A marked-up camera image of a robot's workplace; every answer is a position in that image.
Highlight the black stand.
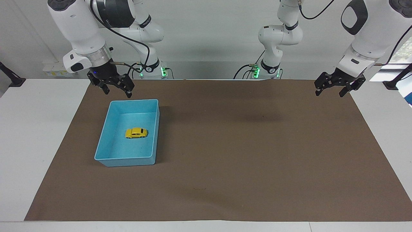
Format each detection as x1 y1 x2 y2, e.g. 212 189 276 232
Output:
383 63 412 90
0 62 26 88

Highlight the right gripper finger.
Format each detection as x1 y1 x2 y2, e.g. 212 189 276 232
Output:
88 75 110 95
110 74 135 99

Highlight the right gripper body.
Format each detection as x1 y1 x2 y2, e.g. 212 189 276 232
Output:
87 59 121 83

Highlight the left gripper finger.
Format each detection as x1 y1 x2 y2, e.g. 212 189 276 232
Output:
338 77 367 98
314 72 339 97

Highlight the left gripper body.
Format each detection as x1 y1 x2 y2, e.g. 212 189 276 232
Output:
333 68 366 85

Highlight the light blue plastic tray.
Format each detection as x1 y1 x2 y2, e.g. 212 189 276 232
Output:
94 99 160 167

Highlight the yellow toy beetle car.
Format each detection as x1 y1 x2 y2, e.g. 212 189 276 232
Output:
125 128 148 139

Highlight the white wall power strip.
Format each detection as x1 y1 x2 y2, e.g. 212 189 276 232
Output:
42 61 70 78

